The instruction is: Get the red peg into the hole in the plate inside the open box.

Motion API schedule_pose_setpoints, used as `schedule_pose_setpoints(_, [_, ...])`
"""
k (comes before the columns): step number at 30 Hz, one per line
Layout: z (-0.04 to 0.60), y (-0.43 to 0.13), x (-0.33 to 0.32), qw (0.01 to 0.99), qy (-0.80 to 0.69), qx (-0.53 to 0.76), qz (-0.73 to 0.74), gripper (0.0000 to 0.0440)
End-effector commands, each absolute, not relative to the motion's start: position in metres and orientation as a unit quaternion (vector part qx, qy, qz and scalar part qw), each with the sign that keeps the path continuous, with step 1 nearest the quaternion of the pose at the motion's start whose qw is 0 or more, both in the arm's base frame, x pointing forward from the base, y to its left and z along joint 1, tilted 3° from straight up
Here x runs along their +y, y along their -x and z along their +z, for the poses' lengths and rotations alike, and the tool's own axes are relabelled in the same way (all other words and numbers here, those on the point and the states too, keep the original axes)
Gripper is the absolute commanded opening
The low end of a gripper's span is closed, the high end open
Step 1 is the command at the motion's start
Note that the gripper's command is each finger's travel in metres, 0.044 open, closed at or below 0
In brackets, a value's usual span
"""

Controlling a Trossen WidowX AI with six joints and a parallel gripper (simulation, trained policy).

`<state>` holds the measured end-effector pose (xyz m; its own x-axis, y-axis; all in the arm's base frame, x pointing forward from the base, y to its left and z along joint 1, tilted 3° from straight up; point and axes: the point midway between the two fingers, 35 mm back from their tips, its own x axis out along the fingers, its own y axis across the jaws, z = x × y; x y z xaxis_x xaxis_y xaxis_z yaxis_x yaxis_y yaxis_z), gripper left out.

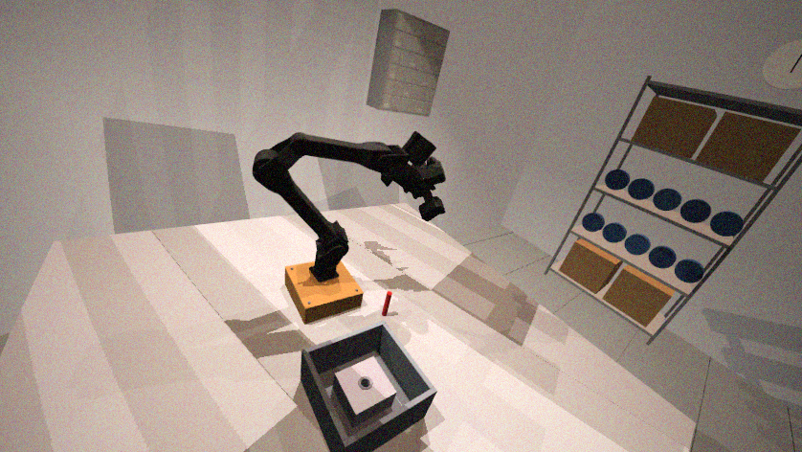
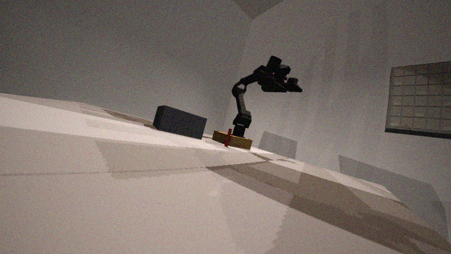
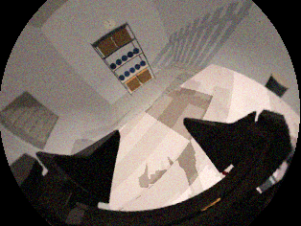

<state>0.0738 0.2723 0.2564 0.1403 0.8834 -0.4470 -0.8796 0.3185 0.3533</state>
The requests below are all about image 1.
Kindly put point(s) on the dark red peg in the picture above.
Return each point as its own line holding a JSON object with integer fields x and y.
{"x": 386, "y": 304}

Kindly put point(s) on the pink square block with hole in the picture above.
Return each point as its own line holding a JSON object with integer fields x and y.
{"x": 363, "y": 390}

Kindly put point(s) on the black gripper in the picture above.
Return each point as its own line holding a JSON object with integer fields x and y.
{"x": 433, "y": 205}

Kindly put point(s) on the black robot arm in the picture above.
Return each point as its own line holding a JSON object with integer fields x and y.
{"x": 271, "y": 170}

